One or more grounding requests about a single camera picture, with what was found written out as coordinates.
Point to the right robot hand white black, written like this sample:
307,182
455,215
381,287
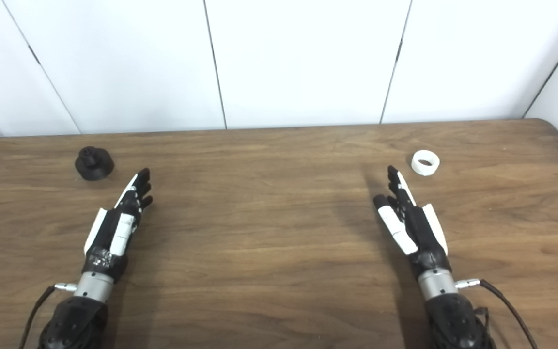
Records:
422,232

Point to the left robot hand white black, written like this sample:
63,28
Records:
114,232

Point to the round black part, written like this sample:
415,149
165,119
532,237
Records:
95,165

